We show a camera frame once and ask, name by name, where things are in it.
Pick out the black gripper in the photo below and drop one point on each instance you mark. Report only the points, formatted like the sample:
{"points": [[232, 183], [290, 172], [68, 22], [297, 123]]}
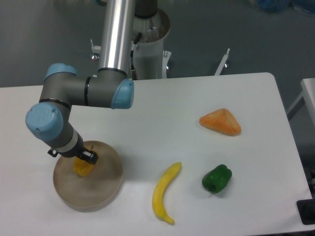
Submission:
{"points": [[74, 148]]}

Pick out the yellow bell pepper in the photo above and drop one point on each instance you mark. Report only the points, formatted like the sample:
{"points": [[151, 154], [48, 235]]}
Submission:
{"points": [[81, 167]]}

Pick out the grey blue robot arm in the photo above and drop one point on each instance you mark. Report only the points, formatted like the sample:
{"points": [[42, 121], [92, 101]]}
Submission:
{"points": [[48, 120]]}

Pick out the beige round plate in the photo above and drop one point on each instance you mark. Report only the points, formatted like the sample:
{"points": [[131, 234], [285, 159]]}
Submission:
{"points": [[95, 190]]}

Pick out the green bell pepper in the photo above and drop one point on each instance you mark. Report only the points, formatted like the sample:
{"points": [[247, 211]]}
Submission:
{"points": [[217, 179]]}

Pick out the yellow banana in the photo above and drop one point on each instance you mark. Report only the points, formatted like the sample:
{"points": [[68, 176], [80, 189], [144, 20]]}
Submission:
{"points": [[158, 195]]}

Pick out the orange triangular bread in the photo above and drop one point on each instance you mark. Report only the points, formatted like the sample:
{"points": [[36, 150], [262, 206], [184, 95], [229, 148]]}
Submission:
{"points": [[222, 121]]}

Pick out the black device at table edge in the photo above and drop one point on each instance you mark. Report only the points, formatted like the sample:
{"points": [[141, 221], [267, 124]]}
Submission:
{"points": [[306, 209]]}

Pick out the white side table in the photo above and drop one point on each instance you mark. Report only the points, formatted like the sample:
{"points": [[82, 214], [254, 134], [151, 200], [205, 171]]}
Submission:
{"points": [[301, 117]]}

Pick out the blue bag in background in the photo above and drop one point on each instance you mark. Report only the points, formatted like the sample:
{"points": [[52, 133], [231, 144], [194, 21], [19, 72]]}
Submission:
{"points": [[306, 7]]}

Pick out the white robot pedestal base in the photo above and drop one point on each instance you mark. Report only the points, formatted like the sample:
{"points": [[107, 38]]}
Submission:
{"points": [[148, 58]]}

